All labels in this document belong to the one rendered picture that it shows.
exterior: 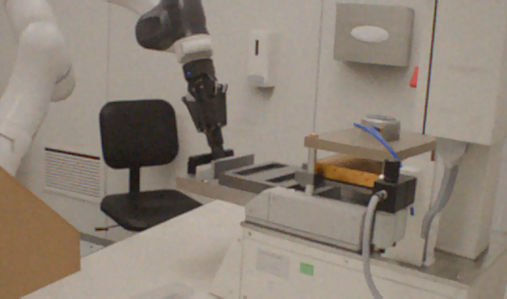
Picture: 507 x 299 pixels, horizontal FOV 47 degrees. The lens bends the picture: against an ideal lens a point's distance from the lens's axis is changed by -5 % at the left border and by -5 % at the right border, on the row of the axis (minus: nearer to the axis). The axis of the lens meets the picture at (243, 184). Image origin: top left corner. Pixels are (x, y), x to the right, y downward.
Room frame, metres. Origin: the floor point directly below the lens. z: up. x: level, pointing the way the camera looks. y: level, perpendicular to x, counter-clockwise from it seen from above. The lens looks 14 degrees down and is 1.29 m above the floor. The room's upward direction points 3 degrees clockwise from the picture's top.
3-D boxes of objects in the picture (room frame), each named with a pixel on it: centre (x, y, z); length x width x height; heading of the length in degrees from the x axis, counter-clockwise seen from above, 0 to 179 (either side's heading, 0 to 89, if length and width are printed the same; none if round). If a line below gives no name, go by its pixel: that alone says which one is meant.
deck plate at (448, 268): (1.15, -0.29, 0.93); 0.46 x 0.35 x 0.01; 54
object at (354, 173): (1.16, -0.25, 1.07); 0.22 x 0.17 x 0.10; 144
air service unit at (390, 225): (0.91, -0.23, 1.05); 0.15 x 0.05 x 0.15; 144
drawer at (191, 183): (1.33, -0.03, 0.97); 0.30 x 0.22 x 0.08; 54
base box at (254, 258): (1.16, -0.24, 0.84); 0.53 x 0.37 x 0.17; 54
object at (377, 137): (1.13, -0.27, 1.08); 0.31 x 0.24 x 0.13; 144
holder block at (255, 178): (1.30, -0.07, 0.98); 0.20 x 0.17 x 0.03; 144
